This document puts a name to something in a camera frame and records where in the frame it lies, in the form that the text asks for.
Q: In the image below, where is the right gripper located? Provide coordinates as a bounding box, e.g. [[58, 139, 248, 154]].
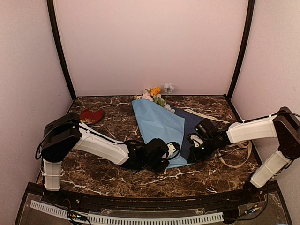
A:
[[188, 137, 217, 163]]

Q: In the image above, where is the beige ribbon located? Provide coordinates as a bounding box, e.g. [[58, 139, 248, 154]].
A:
[[184, 107, 253, 168]]

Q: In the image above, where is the blue wrapping paper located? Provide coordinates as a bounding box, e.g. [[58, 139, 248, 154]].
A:
[[132, 99, 209, 169]]

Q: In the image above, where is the pink fake flower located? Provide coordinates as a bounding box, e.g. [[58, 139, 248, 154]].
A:
[[141, 90, 153, 101]]

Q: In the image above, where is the light blue fake flower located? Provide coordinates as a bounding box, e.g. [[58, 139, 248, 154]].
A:
[[164, 83, 175, 113]]

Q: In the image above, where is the orange fake flower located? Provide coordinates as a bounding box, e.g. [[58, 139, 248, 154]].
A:
[[150, 87, 161, 96]]

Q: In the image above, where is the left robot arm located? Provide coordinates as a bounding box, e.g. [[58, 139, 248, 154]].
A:
[[35, 113, 176, 204]]

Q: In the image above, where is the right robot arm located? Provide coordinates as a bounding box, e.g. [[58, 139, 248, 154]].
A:
[[188, 107, 300, 203]]

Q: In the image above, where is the red decorated plate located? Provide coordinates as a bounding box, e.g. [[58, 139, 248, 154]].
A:
[[80, 107, 104, 125]]

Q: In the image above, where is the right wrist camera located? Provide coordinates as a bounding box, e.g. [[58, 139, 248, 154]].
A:
[[187, 133, 203, 148]]

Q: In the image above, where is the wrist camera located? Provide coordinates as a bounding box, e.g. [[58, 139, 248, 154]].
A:
[[165, 142, 180, 160], [187, 133, 203, 148]]

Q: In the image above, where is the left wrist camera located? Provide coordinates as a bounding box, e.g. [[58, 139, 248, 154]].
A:
[[165, 142, 180, 160]]

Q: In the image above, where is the black front rail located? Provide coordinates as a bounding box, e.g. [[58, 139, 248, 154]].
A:
[[22, 181, 286, 213]]

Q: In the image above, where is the white cable duct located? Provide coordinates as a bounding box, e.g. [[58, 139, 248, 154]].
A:
[[30, 200, 224, 225]]

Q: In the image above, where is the right black frame post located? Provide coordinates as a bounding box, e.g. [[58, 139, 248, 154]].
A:
[[227, 0, 255, 101]]

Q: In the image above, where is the black frame post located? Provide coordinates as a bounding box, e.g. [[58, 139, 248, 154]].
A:
[[227, 0, 255, 101], [46, 0, 77, 101]]

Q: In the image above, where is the left black frame post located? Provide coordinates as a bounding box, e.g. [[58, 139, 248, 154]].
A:
[[46, 0, 77, 101]]

